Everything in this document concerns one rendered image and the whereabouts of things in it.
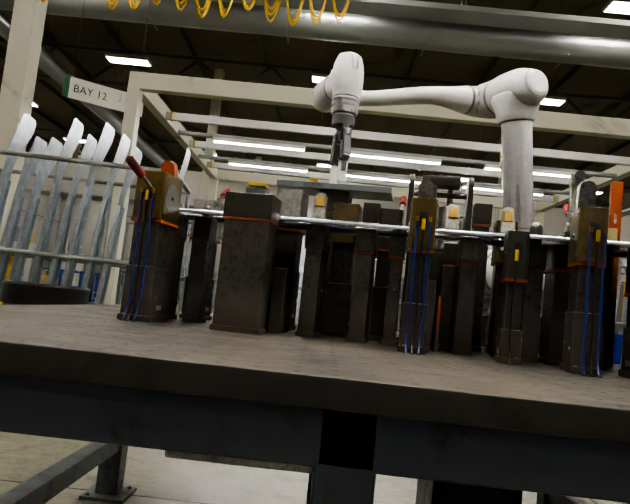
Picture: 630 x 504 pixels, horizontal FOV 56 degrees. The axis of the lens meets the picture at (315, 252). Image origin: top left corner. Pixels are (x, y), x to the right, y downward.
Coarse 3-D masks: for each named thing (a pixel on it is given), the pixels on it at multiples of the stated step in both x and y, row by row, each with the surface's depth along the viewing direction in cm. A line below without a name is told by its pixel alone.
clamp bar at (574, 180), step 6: (576, 174) 160; (582, 174) 160; (570, 180) 163; (576, 180) 162; (582, 180) 160; (570, 186) 163; (576, 186) 163; (570, 192) 162; (576, 192) 162; (570, 198) 162; (570, 204) 161; (570, 210) 161; (570, 216) 160; (570, 222) 160
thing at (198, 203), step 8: (200, 200) 177; (208, 200) 177; (200, 208) 177; (216, 208) 178; (192, 224) 177; (192, 232) 177; (216, 232) 180; (192, 240) 178; (216, 240) 181; (192, 248) 177; (216, 248) 183; (184, 288) 176; (208, 288) 178; (184, 296) 176; (208, 296) 179; (184, 304) 175; (208, 304) 179; (184, 312) 175; (208, 312) 180
